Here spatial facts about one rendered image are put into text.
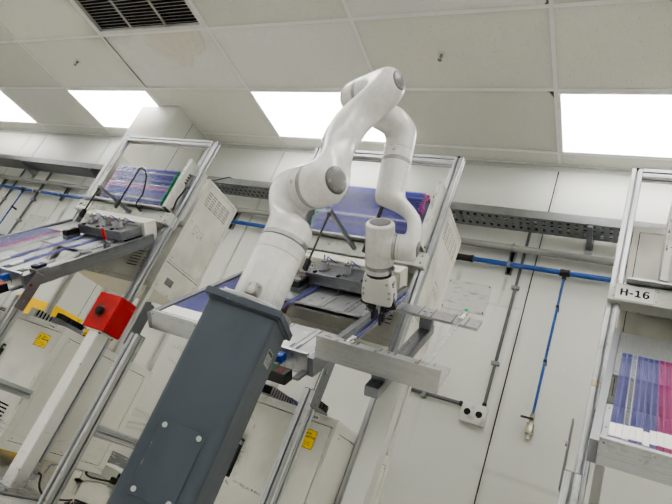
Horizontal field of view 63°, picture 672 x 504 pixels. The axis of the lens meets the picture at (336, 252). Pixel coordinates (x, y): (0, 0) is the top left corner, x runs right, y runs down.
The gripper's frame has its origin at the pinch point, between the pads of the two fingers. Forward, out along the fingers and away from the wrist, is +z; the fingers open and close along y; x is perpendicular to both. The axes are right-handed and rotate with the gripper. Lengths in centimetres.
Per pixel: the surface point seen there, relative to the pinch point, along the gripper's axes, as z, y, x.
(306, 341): 9.7, 20.6, 9.0
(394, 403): 14.6, -13.3, 18.4
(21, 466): 64, 115, 56
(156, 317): 12, 77, 17
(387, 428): 18.9, -13.7, 24.1
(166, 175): 0, 165, -85
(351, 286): 12.6, 26.0, -34.9
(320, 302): 14.9, 32.9, -22.2
